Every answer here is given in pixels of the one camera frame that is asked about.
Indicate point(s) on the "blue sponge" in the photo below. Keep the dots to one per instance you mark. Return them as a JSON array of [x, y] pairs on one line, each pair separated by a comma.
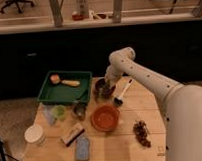
[[82, 149]]

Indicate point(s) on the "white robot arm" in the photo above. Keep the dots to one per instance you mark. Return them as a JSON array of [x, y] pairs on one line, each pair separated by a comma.
[[181, 104]]

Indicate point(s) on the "wooden handled dish brush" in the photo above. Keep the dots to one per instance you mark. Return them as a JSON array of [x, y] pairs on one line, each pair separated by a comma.
[[54, 79]]

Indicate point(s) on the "orange bowl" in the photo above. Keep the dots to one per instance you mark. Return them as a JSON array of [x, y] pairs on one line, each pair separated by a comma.
[[105, 118]]

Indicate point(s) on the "small metal cup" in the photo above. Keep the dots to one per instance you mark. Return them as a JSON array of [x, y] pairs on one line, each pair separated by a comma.
[[80, 111]]

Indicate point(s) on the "clear plastic bag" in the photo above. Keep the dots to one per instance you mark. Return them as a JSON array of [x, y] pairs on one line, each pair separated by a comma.
[[48, 115]]

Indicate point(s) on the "white handled black brush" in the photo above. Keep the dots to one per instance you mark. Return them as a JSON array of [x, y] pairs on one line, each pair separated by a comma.
[[119, 99]]

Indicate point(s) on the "green plastic cup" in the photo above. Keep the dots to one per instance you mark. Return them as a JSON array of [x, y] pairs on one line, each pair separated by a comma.
[[59, 112]]

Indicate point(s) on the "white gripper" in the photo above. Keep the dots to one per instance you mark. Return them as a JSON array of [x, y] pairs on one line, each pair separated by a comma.
[[112, 75]]

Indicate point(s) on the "dark purple bowl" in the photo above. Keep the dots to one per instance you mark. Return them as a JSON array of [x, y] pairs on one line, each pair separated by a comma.
[[103, 90]]

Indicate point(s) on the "black office chair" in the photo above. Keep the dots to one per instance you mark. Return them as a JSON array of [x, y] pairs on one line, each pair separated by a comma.
[[16, 2]]

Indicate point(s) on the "dark grape bunch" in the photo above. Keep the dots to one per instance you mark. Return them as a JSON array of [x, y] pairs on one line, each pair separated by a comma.
[[140, 132]]

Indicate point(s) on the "white round container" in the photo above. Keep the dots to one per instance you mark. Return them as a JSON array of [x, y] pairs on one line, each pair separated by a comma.
[[34, 134]]

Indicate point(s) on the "brown white block eraser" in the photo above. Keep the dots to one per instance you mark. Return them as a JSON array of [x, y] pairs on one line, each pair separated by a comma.
[[69, 136]]

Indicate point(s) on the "green plastic tray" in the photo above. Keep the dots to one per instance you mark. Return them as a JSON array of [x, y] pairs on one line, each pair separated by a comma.
[[51, 94]]

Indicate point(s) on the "red object on shelf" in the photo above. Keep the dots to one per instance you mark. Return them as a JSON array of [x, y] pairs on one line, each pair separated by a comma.
[[76, 17]]

